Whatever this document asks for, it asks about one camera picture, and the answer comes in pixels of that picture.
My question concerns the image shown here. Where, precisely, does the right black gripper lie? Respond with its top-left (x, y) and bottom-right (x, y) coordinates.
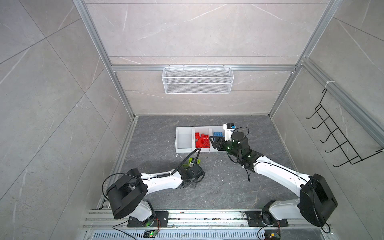
top-left (209, 135), bottom-right (242, 160)

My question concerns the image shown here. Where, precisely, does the blue lego brick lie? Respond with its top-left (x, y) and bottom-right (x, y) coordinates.
top-left (213, 132), bottom-right (225, 137)

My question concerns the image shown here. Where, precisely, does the red arch lego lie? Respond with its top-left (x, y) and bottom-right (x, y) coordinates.
top-left (196, 134), bottom-right (210, 149)

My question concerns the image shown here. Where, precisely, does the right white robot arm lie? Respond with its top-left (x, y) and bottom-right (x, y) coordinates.
top-left (210, 132), bottom-right (338, 228)

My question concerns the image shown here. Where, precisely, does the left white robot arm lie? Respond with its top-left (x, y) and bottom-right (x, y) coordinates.
top-left (105, 163), bottom-right (205, 227)

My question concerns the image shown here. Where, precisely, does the white right storage bin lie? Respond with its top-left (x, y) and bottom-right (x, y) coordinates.
top-left (210, 125), bottom-right (225, 152)

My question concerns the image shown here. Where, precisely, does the green lego brick upper right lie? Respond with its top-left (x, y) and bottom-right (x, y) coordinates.
top-left (188, 158), bottom-right (201, 167)

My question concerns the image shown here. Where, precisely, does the white left storage bin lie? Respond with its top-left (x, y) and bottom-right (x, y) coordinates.
top-left (175, 127), bottom-right (195, 154)

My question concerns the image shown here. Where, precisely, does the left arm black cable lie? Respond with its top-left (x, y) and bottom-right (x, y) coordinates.
top-left (170, 147), bottom-right (202, 176)

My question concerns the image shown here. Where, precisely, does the white wire mesh basket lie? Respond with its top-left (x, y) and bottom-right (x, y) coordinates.
top-left (162, 67), bottom-right (234, 95)

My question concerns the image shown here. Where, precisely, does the metal base rail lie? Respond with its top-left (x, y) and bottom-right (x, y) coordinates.
top-left (81, 209), bottom-right (337, 240)

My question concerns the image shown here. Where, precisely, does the black wire hook rack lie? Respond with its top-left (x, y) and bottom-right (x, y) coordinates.
top-left (306, 89), bottom-right (384, 168)

